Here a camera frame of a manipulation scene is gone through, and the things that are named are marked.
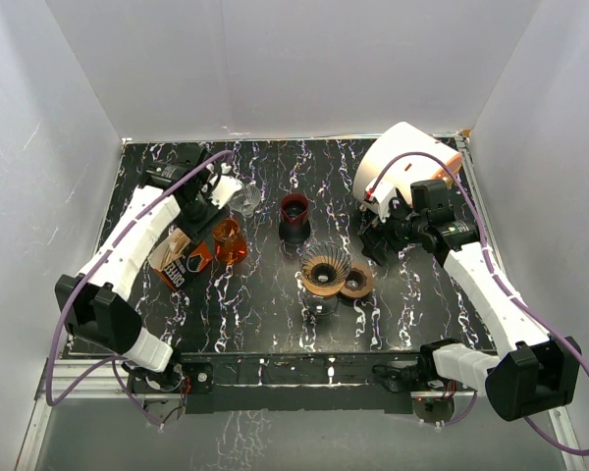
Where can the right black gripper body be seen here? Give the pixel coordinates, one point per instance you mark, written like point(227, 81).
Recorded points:
point(402, 226)

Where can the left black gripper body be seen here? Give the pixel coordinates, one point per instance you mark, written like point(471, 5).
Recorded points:
point(195, 220)

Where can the orange coffee filter box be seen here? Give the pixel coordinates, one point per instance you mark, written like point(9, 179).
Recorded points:
point(178, 260)

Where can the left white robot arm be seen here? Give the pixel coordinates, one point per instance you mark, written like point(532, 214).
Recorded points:
point(95, 302)

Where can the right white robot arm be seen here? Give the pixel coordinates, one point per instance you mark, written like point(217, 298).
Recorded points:
point(533, 369)

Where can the clear ribbed glass dripper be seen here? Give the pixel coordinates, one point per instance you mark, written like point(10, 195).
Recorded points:
point(246, 200)

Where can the white orange coffee grinder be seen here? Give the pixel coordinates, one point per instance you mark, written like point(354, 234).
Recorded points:
point(403, 155)

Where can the red black dripper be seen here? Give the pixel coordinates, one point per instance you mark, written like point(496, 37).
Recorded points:
point(294, 225)

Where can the orange glass carafe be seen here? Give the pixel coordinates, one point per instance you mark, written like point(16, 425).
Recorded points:
point(230, 244)

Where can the clear glass server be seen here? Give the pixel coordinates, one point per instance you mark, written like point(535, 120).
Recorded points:
point(318, 306)

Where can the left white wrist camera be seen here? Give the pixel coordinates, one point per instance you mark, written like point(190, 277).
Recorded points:
point(224, 191)

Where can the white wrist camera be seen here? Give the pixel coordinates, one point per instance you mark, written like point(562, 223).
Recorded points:
point(224, 191)
point(377, 198)

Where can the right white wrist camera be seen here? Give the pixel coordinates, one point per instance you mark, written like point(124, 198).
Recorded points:
point(377, 198)

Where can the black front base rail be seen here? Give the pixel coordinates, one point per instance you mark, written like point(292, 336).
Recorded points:
point(313, 381)

